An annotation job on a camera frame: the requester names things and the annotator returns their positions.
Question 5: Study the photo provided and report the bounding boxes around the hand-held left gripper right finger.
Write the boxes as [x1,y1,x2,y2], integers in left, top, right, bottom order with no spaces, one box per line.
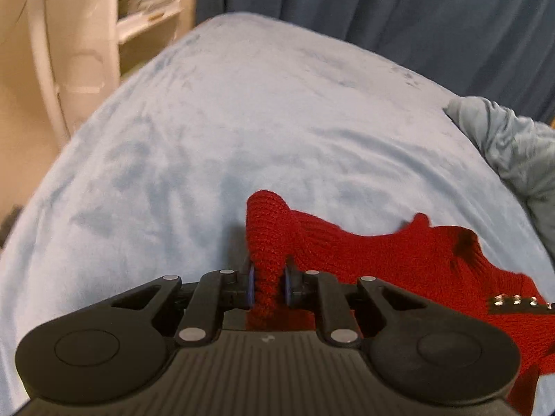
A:
[283,257,419,348]

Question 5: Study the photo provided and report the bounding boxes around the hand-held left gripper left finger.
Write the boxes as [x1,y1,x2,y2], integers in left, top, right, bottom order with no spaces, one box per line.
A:
[99,260,257,347]

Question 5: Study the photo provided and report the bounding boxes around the red knit sweater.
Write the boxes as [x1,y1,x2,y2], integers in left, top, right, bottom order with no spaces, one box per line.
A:
[244,190,555,416]

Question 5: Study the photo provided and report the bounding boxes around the light blue fleece blanket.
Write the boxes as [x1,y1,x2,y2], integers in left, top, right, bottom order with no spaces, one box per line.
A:
[0,12,555,416]

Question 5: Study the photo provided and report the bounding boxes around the grey crumpled cloth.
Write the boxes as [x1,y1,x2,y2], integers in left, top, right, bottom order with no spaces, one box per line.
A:
[443,96,555,269]

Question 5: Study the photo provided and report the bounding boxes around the dark blue curtain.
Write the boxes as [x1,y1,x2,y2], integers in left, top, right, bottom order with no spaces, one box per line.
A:
[194,0,555,124]

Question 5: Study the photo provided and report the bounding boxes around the beige plastic shelf unit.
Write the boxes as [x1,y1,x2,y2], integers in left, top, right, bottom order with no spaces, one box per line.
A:
[24,0,200,139]

